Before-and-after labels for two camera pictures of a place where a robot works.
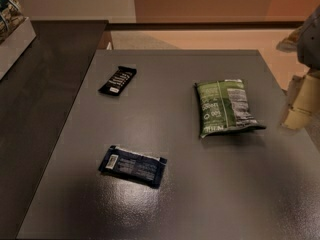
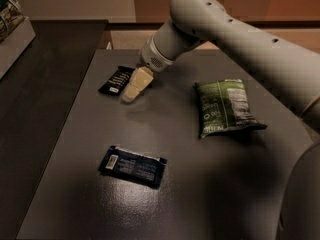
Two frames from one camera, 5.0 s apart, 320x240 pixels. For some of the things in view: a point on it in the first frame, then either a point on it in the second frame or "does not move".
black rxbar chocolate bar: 119,81 does not move
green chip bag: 224,107 does not move
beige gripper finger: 304,100 -> 139,80
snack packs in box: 11,13 does not move
